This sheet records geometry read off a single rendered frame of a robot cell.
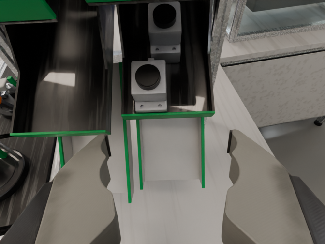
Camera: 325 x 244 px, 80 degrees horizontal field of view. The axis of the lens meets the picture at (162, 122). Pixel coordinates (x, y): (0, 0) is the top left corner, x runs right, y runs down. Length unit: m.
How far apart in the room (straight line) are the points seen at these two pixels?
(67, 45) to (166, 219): 0.45
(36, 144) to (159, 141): 0.36
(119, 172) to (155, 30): 0.29
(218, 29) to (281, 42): 0.85
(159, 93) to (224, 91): 0.60
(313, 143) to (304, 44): 0.99
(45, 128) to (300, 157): 1.76
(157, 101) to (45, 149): 0.41
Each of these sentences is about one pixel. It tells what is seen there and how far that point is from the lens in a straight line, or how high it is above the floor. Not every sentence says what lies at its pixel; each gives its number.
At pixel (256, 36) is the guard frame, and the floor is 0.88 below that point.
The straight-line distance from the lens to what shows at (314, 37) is 1.30.
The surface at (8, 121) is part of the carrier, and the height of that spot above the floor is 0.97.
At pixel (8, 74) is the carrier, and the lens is 0.95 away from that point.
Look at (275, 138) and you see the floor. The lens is 1.88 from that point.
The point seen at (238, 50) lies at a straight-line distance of 1.06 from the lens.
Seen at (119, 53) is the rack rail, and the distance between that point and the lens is 0.35.
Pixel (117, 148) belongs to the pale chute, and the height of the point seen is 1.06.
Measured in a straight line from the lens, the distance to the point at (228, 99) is 0.80.
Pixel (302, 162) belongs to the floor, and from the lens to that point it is 1.85.
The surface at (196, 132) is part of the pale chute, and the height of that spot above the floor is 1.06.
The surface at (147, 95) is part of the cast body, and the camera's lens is 0.24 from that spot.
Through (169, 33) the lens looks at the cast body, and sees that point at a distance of 0.28.
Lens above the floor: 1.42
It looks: 53 degrees down
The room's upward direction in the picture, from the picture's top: 4 degrees counter-clockwise
